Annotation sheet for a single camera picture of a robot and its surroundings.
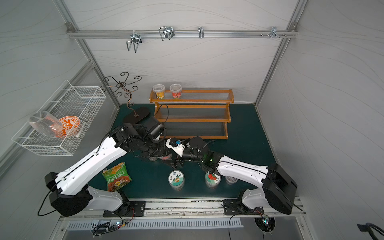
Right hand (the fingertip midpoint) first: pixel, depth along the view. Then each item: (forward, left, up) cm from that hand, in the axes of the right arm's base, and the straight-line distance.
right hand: (165, 151), depth 70 cm
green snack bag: (-8, +28, -18) cm, 35 cm away
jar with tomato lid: (-8, -23, -15) cm, 29 cm away
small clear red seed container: (+32, -2, +11) cm, 34 cm away
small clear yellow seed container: (+31, +7, +12) cm, 34 cm away
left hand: (-3, -1, +2) cm, 3 cm away
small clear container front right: (-6, -33, -18) cm, 38 cm away
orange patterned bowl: (+4, +43, +12) cm, 45 cm away
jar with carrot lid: (-9, -5, -14) cm, 17 cm away
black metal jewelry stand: (+38, +35, -20) cm, 55 cm away
